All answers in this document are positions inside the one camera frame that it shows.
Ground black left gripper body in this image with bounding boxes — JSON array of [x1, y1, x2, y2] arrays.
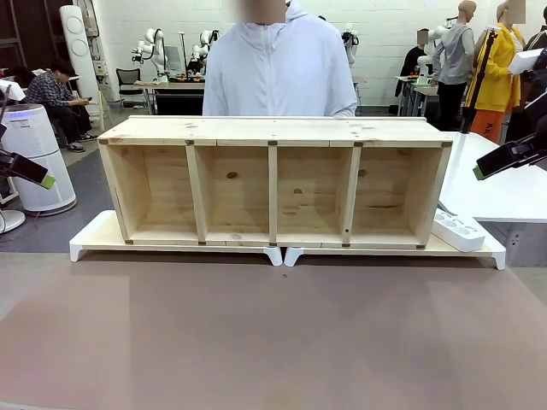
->
[[0, 147, 22, 172]]

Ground seated person in plaid shirt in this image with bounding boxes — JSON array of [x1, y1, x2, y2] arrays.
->
[[23, 59, 98, 153]]

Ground white power strip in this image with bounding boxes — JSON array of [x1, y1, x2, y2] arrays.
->
[[432, 208, 487, 252]]

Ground black office chair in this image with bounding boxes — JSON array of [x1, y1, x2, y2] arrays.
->
[[115, 67, 143, 106]]

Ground white desk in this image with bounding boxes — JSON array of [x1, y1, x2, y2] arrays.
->
[[435, 131, 547, 268]]

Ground wooden riser with white legs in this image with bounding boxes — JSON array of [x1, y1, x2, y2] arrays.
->
[[68, 210, 284, 267], [284, 208, 507, 271]]

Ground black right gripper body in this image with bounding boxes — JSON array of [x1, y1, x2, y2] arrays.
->
[[508, 132, 547, 168]]

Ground black tripod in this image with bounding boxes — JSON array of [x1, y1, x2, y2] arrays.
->
[[459, 25, 500, 133]]

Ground wooden background table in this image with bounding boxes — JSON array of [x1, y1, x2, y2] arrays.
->
[[133, 79, 207, 116]]

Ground four-compartment pine wood shelf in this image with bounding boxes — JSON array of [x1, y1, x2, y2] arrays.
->
[[97, 114, 454, 251]]

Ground white tower air conditioner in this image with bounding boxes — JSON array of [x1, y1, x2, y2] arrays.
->
[[58, 3, 103, 89]]

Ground seated person in black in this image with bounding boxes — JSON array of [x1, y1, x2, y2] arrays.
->
[[400, 29, 435, 100]]

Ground white fan base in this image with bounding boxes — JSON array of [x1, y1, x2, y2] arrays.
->
[[0, 208, 26, 234]]

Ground mannequin in yellow jacket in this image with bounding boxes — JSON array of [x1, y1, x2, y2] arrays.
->
[[472, 0, 530, 145]]

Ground person in white hoodie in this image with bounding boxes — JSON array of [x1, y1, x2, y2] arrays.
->
[[202, 0, 358, 119]]

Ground mannequin in grey hoodie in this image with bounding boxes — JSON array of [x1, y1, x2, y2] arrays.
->
[[432, 0, 476, 132]]

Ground white cylindrical air purifier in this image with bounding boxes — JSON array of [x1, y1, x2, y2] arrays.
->
[[0, 103, 78, 214]]

